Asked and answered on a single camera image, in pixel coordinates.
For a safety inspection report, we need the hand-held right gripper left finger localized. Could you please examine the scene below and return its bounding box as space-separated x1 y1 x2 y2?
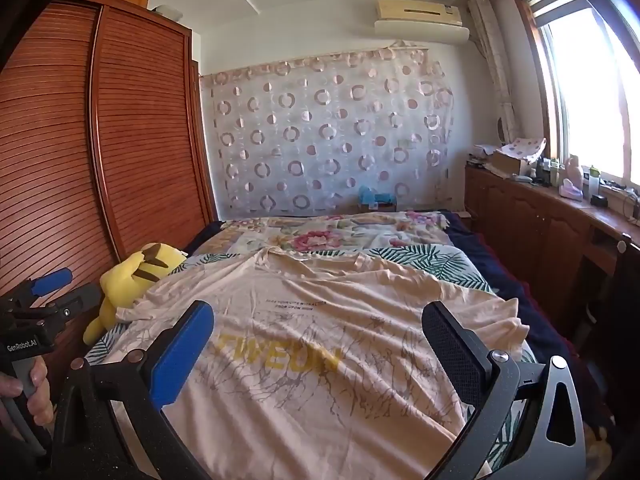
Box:
50 301 216 480

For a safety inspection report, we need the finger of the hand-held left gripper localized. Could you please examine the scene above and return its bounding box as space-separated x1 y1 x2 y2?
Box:
5 267 73 311
30 282 103 333

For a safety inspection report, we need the wooden slatted wardrobe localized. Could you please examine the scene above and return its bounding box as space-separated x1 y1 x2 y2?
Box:
0 0 218 411

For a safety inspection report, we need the cardboard box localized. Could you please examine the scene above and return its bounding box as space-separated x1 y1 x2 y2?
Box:
492 150 531 176

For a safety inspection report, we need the pale pink bottle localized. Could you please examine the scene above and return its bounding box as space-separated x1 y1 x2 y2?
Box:
565 154 586 191

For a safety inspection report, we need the yellow plush toy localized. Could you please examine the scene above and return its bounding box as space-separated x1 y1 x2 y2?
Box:
82 242 190 346

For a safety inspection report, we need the polka dot cloth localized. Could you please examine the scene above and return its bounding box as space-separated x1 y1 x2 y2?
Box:
500 136 547 163

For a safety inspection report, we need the floral quilt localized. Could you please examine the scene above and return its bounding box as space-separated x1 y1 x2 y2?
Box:
192 210 456 263

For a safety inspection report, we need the wooden sideboard cabinet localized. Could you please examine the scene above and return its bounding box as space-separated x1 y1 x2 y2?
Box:
464 162 640 356

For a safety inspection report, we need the cream wall air conditioner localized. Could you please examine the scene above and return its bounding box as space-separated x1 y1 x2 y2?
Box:
374 0 471 43

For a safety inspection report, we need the stack of papers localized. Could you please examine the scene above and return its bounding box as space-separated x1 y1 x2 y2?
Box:
467 144 501 168

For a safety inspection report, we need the beige printed t-shirt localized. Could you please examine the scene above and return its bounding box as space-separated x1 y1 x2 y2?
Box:
114 247 531 480

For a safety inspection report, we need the circle patterned sheer curtain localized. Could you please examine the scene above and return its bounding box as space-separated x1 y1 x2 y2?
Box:
200 42 456 216

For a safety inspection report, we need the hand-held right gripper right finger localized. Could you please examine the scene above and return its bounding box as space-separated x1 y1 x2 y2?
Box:
421 301 587 480

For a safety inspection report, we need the cream window curtain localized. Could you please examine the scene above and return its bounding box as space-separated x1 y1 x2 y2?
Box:
467 0 521 146

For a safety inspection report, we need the blue toy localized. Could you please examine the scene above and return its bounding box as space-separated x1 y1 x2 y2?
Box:
356 185 398 212

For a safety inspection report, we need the person's left hand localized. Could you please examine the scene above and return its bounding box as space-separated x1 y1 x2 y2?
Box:
0 357 53 428

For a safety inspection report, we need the palm leaf printed blanket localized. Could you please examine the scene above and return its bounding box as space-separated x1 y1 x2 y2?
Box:
85 245 538 480

